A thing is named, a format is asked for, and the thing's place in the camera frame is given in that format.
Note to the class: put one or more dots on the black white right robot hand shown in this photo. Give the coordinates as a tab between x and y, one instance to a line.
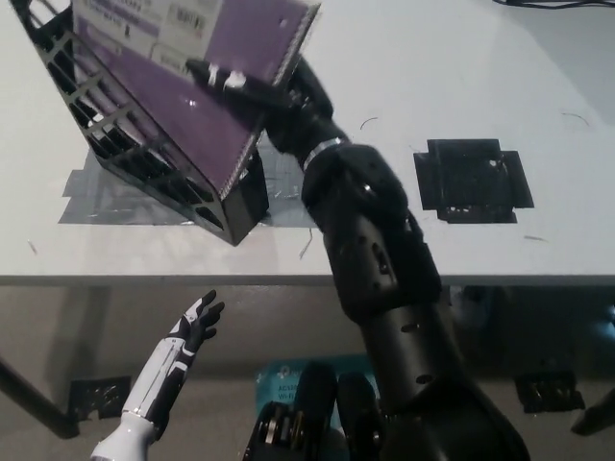
293	115

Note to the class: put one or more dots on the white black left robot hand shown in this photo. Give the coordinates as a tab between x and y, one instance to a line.
178	350

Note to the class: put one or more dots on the black lattice file shelf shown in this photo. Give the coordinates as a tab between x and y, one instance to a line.
242	206

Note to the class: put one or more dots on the black desk leg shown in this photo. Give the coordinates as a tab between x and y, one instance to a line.
33	403
596	418

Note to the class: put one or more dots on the grey tape patch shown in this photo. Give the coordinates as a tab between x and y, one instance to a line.
283	192

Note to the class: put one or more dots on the black floor tape patch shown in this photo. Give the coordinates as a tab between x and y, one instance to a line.
96	396
548	391

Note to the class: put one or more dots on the teal cardboard box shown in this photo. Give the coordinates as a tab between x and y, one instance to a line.
274	384

